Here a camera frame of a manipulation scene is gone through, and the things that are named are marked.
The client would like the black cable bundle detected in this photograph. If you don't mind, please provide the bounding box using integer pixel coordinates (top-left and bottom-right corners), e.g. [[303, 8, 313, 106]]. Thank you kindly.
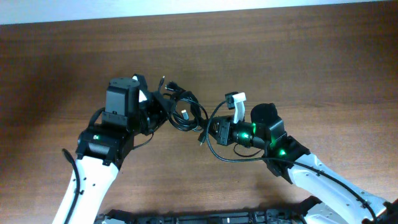
[[157, 75, 210, 133]]

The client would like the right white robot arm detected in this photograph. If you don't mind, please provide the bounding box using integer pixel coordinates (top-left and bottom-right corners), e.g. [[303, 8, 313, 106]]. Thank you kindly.
[[205, 103, 397, 223]]

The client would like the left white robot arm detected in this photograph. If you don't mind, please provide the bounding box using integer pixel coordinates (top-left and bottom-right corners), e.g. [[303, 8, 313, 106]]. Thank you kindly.
[[53, 74, 172, 223]]

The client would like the right camera black cable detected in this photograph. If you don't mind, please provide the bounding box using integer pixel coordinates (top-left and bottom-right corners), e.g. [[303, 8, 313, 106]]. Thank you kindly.
[[205, 98, 379, 224]]

